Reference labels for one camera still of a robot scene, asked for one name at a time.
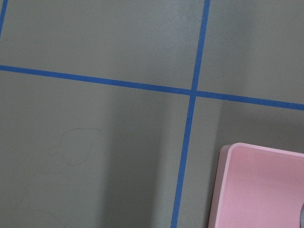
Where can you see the grey round object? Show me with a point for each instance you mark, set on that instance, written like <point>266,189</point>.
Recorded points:
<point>301,217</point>

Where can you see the pink plastic box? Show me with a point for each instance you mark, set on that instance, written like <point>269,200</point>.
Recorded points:
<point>257,187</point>

